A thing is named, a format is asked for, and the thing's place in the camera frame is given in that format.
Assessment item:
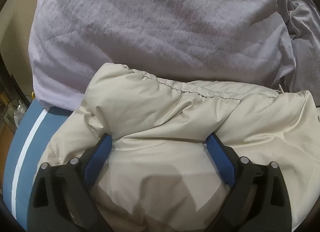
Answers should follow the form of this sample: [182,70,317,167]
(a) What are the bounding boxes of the beige puffer jacket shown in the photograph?
[40,64,319,231]

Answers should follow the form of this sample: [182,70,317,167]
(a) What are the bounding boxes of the blue white striped bedsheet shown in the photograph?
[3,100,72,229]

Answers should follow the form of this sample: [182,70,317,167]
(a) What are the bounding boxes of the left lavender pillow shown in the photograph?
[29,0,296,110]

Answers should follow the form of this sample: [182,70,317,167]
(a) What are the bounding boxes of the lavender pillow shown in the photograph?
[29,0,296,110]
[285,0,319,107]

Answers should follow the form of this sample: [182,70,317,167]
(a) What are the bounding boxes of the right lavender pillow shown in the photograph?
[285,0,319,107]

